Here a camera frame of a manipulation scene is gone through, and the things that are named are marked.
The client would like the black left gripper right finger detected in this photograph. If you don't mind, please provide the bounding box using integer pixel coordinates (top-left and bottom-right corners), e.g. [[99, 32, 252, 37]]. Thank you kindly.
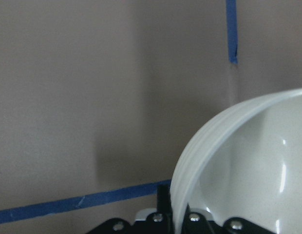
[[182, 205, 214, 234]]

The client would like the white ceramic bowl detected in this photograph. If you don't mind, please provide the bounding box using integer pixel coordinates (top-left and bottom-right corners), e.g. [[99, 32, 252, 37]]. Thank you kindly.
[[170, 88, 302, 234]]

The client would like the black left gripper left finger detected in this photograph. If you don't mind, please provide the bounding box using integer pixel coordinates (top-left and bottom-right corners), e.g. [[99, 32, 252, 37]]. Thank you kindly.
[[156, 185, 174, 234]]

